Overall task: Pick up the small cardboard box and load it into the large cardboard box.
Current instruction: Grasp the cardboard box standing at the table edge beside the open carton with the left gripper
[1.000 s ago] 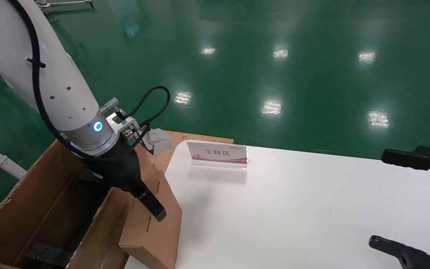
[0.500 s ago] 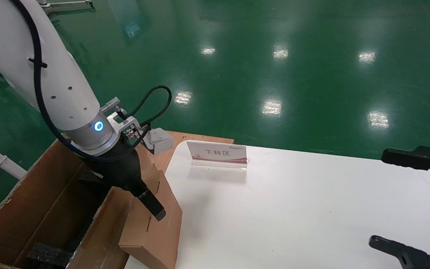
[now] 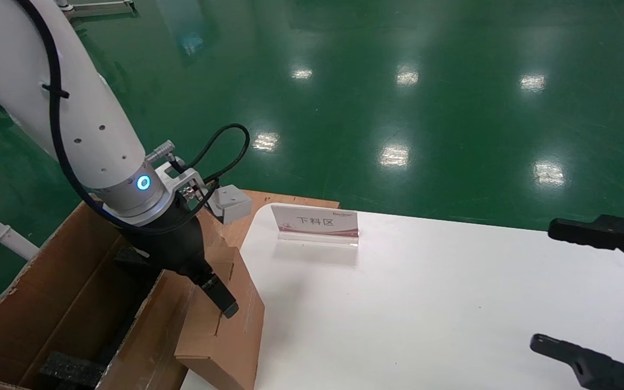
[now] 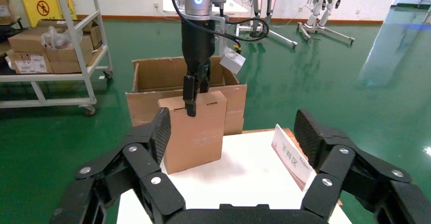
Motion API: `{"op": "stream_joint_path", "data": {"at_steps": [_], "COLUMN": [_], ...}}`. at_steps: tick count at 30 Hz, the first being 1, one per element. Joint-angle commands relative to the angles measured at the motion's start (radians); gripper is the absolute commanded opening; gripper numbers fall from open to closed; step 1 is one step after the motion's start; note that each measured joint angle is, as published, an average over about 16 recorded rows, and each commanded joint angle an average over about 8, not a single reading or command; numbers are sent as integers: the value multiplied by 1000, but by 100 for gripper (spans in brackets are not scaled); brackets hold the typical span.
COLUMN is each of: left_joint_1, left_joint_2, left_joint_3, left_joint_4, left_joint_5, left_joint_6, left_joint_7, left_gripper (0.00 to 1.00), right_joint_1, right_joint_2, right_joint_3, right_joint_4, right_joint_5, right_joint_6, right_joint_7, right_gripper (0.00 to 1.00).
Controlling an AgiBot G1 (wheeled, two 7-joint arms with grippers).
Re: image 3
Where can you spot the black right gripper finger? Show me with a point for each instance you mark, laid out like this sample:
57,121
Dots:
599,233
588,365

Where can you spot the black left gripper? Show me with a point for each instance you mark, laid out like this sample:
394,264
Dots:
171,244

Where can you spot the small cardboard box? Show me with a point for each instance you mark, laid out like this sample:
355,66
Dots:
231,346

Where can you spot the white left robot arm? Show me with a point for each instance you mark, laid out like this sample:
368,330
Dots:
46,81

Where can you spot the large cardboard box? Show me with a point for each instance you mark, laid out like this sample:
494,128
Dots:
46,303

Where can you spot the black foam block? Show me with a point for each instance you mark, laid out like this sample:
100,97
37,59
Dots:
130,257
71,370

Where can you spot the clear acrylic table sign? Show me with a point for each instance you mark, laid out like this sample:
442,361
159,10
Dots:
314,222

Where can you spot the white metal stand base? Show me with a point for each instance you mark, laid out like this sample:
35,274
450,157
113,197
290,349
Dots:
101,7

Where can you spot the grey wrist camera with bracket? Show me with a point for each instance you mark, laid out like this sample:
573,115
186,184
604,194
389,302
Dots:
231,203

